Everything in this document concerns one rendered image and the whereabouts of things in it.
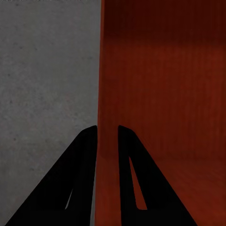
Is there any storage box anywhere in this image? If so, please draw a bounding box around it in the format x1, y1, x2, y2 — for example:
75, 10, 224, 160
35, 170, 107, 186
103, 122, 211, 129
95, 0, 226, 226

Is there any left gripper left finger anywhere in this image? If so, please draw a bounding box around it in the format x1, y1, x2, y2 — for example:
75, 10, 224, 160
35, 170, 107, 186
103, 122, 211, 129
5, 125, 98, 226

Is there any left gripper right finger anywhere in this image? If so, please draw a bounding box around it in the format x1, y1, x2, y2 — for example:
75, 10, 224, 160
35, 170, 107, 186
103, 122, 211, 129
118, 125, 198, 226

